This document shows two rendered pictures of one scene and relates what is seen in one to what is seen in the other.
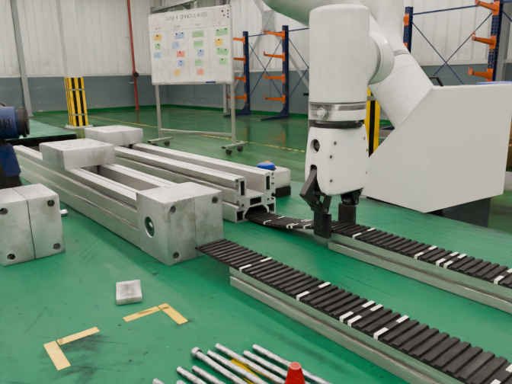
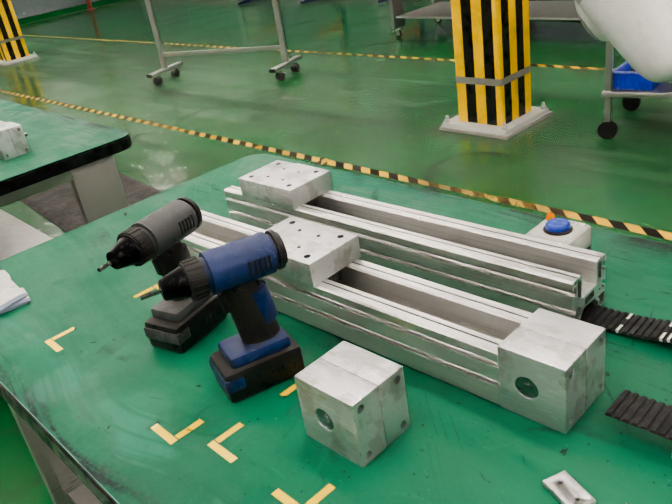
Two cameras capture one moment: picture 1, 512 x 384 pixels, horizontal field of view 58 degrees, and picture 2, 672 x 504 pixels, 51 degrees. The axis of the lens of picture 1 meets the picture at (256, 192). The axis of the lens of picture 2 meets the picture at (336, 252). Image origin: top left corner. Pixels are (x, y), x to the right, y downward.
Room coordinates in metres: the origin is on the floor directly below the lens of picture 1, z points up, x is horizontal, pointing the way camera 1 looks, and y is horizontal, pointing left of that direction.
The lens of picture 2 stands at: (0.00, 0.39, 1.39)
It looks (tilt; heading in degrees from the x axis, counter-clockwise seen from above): 27 degrees down; 358
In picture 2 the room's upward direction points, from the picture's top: 10 degrees counter-clockwise
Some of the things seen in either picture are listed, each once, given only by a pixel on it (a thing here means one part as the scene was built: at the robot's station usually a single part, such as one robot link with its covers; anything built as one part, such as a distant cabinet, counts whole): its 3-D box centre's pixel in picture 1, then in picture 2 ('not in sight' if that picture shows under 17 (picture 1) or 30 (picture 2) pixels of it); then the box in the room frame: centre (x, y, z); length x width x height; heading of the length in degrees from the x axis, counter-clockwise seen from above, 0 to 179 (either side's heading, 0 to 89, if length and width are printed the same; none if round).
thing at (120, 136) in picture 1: (113, 139); (286, 189); (1.34, 0.41, 0.87); 0.16 x 0.11 x 0.07; 39
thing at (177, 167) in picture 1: (155, 168); (381, 236); (1.15, 0.25, 0.82); 0.80 x 0.10 x 0.09; 39
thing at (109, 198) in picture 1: (80, 179); (307, 282); (1.03, 0.40, 0.82); 0.80 x 0.10 x 0.09; 39
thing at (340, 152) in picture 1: (336, 153); not in sight; (0.69, -0.12, 0.93); 0.10 x 0.07 x 0.11; 130
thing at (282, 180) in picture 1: (263, 182); (555, 246); (1.01, -0.02, 0.81); 0.10 x 0.08 x 0.06; 129
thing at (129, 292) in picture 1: (129, 292); (568, 492); (0.53, 0.16, 0.78); 0.05 x 0.03 x 0.01; 16
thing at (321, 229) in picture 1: (317, 217); not in sight; (0.66, -0.09, 0.83); 0.03 x 0.03 x 0.07; 40
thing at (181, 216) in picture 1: (187, 219); (556, 363); (0.69, 0.11, 0.83); 0.12 x 0.09 x 0.10; 129
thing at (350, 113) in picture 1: (336, 112); not in sight; (0.69, -0.12, 0.99); 0.09 x 0.08 x 0.03; 130
